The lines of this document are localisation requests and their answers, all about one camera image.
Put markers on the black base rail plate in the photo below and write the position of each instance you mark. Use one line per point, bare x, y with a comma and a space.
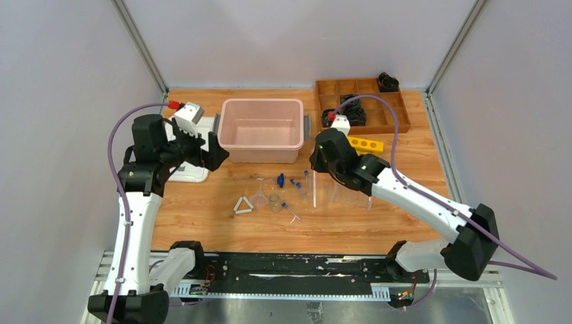
286, 276

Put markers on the pink plastic bin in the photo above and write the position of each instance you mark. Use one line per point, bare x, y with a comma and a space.
262, 130

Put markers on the clear plastic funnel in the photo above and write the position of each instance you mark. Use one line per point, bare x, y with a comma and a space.
259, 199

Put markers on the white clay triangle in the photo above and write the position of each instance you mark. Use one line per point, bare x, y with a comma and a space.
243, 206

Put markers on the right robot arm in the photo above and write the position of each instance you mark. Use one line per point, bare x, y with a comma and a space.
469, 235

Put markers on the clear glass test tube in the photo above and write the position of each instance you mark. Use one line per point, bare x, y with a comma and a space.
314, 189

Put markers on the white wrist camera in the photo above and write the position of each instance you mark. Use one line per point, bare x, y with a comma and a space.
188, 117
341, 123

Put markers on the blue capped tube long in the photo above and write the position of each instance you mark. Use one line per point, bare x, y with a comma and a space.
307, 181

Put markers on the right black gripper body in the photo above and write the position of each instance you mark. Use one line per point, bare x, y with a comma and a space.
320, 164

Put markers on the blue capped tube front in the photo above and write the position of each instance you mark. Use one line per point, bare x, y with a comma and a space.
295, 217

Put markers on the yellow test tube rack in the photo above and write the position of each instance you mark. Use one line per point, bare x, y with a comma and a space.
366, 146

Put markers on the clear plastic well plate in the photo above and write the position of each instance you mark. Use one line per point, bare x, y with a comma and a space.
336, 193

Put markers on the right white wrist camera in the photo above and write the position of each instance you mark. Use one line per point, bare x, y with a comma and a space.
341, 123

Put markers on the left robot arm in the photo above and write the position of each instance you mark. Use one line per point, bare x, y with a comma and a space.
133, 292

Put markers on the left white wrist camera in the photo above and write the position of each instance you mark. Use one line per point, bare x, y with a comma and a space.
188, 117

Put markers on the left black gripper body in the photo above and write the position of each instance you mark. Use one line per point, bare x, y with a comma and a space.
190, 142

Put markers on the black cable coil corner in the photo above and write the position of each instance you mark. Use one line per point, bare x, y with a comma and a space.
387, 83

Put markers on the wooden compartment tray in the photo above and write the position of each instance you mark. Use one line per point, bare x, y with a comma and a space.
329, 94

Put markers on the small glass beaker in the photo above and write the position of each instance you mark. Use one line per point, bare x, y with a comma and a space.
275, 203

